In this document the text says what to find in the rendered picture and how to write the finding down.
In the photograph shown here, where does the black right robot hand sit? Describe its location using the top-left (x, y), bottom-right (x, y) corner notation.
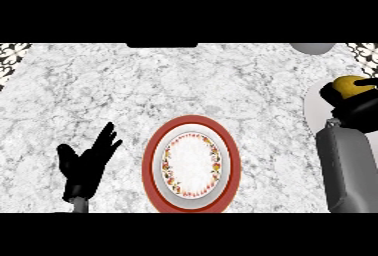
top-left (319, 77), bottom-right (378, 134)

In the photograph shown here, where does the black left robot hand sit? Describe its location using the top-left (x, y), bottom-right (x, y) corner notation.
top-left (57, 121), bottom-right (125, 203)

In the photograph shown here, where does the yellow lemon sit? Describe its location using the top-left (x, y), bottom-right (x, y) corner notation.
top-left (331, 75), bottom-right (378, 100)

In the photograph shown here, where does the grey rounded object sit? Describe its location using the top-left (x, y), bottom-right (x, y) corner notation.
top-left (288, 43), bottom-right (337, 56)

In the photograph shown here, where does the red-rimmed floral plate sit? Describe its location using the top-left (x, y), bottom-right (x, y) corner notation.
top-left (141, 114), bottom-right (244, 214)

